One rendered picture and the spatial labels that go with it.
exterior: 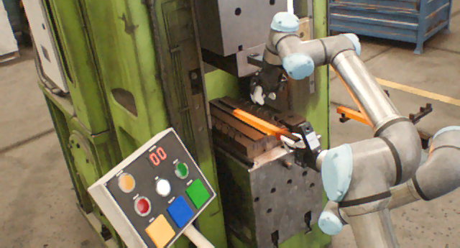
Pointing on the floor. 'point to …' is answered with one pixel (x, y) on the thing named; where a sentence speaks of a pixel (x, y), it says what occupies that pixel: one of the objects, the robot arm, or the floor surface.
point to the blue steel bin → (391, 13)
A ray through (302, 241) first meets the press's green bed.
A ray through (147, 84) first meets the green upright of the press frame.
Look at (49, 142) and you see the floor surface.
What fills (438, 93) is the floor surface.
